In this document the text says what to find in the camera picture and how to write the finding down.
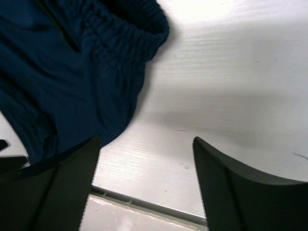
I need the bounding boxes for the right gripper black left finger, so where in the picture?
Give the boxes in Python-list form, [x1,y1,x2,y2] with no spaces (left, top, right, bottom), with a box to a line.
[0,137,100,231]

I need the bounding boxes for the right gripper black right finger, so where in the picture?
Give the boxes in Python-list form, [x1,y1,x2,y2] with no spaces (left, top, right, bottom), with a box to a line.
[192,137,308,231]

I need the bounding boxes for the white front cover board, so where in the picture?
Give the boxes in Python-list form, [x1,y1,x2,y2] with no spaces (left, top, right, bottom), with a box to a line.
[79,195,208,231]

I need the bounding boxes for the navy blue shorts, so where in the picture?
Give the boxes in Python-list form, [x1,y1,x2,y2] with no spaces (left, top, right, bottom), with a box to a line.
[0,0,169,164]

